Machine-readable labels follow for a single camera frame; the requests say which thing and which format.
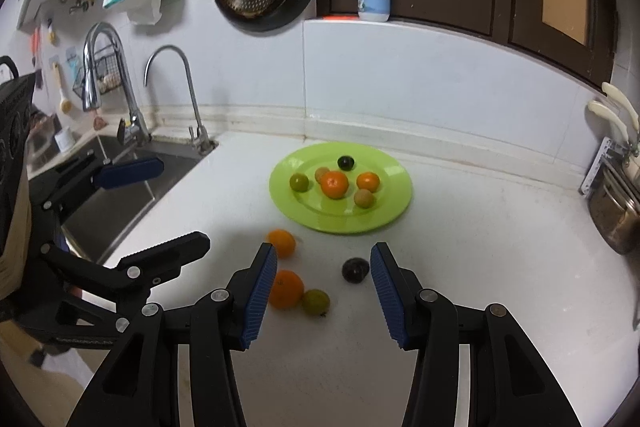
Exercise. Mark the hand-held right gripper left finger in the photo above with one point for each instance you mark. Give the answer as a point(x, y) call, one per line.
point(260, 302)

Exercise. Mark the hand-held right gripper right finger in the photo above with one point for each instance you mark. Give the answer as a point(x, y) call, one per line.
point(387, 297)

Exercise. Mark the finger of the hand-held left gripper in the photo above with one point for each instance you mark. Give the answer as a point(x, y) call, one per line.
point(130, 172)
point(165, 252)

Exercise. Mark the orange mandarin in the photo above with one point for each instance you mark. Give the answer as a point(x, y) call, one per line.
point(281, 242)
point(368, 181)
point(334, 184)
point(287, 289)

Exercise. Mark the dark plum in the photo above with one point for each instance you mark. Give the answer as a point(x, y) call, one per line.
point(355, 269)
point(345, 162)

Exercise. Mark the green mandarin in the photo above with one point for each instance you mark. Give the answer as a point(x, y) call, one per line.
point(315, 302)
point(299, 182)

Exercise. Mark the green plate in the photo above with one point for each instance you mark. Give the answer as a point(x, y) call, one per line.
point(345, 219)

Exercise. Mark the brown longan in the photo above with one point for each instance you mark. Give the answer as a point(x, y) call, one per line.
point(363, 198)
point(320, 173)

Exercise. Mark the steel sink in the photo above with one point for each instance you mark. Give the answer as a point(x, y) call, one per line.
point(140, 204)

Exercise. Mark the white cup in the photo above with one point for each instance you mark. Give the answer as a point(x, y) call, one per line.
point(64, 141)

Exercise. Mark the yellow dish brush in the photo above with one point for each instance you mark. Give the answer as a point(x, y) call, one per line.
point(66, 104)

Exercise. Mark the pink scrubber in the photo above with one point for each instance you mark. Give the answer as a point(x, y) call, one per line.
point(100, 123)

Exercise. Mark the thin gooseneck faucet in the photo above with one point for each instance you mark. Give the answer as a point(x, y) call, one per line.
point(192, 107)

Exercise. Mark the large chrome faucet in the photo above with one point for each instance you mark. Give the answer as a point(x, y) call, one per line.
point(92, 77)

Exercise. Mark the steel cooking pot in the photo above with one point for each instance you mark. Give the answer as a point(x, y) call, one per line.
point(617, 222)

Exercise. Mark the steel dish rack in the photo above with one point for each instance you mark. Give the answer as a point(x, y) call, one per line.
point(597, 167)

